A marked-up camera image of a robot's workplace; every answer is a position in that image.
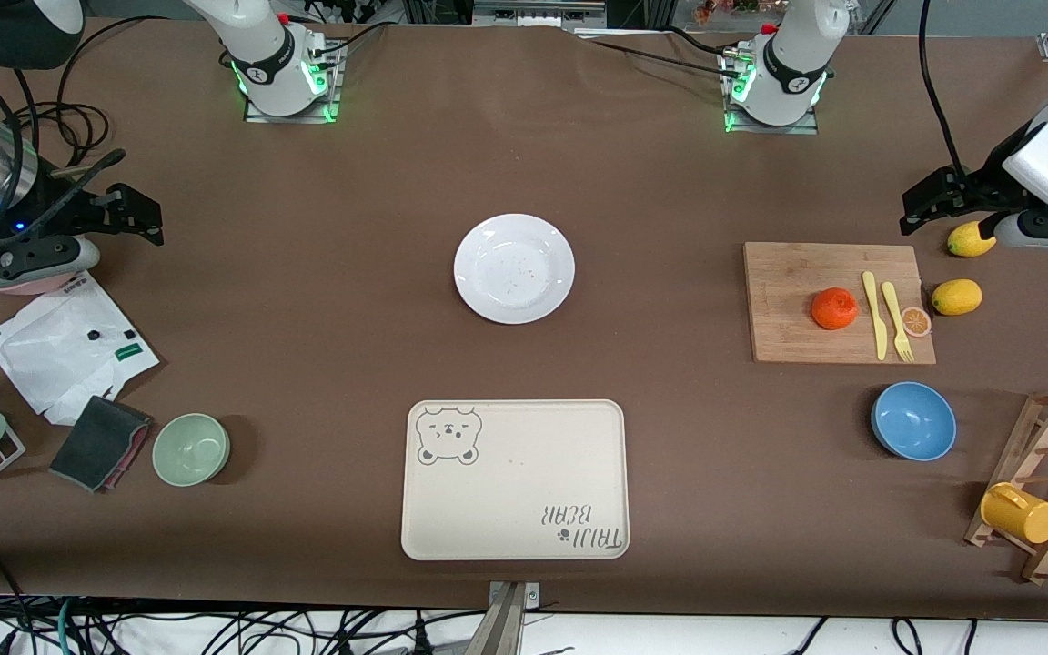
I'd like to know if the orange fruit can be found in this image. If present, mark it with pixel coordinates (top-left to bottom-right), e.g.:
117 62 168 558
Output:
811 287 860 331

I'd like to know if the white round plate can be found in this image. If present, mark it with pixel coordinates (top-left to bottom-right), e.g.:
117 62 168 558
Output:
453 214 577 326

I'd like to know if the grey metal plate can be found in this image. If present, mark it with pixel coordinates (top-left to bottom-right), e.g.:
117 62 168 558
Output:
472 0 607 30

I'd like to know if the yellow lemon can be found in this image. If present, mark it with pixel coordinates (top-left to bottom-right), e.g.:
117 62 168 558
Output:
947 221 998 258
932 279 983 317

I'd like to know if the yellow plastic fork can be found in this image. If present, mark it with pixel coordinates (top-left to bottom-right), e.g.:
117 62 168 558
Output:
881 281 915 364

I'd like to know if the yellow plastic knife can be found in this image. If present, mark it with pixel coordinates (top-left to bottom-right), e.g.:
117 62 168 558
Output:
862 271 889 361

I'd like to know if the white plastic bag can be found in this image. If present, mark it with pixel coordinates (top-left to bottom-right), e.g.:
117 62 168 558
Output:
0 270 161 427

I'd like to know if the wooden cutting board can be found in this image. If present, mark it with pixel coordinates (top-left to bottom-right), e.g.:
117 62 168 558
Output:
742 242 937 366

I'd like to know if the blue bowl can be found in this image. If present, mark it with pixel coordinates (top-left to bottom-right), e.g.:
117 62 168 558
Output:
871 381 958 462

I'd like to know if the grey folded cloth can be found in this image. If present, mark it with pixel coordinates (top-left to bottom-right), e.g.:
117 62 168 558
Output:
49 395 154 495

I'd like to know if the pale green bowl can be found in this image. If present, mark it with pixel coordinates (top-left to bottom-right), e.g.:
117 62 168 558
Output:
152 413 231 488

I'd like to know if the yellow mug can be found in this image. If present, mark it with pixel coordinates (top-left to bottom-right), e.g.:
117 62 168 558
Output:
980 482 1048 545

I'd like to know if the cream bear print tray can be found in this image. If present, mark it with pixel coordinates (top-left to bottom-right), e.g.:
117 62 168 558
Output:
400 398 631 561

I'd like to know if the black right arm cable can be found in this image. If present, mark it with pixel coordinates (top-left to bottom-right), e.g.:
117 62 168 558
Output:
0 36 127 245

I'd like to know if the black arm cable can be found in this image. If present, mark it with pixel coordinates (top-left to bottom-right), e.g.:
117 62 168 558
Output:
918 0 971 183
0 36 127 245

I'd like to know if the black coiled cable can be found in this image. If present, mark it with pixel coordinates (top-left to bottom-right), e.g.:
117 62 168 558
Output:
10 100 112 170

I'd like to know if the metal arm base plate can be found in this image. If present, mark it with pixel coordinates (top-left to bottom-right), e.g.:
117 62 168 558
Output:
244 41 343 124
722 50 821 136

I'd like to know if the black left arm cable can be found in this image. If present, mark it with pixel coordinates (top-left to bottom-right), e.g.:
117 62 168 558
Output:
918 0 971 183

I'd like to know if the black base cable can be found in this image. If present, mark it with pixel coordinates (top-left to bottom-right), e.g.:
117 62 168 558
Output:
306 20 393 69
577 32 743 78

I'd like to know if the teal floor cable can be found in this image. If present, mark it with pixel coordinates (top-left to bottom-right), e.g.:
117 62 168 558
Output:
53 598 81 655

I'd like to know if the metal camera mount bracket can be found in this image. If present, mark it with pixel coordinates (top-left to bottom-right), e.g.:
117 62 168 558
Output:
474 580 543 655

